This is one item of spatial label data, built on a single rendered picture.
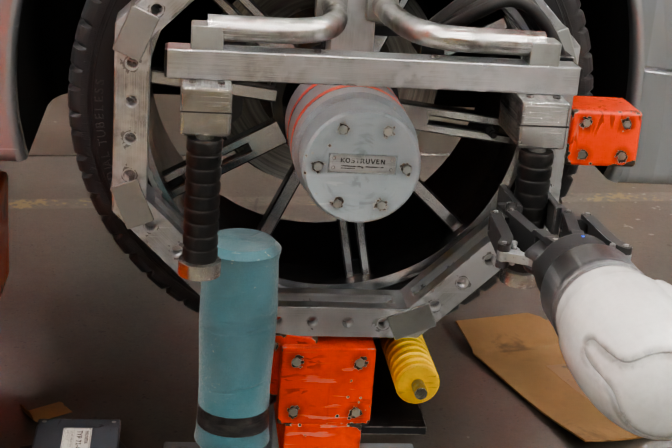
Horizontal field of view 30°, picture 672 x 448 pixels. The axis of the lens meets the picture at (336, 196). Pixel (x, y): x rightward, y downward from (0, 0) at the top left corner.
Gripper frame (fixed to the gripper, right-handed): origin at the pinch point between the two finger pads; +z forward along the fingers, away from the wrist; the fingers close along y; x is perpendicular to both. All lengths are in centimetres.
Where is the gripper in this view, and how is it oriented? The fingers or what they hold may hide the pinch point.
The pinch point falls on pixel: (528, 208)
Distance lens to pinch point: 132.9
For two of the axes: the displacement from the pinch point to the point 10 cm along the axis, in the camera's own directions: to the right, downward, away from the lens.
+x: 0.7, -9.4, -3.3
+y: 9.9, 0.3, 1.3
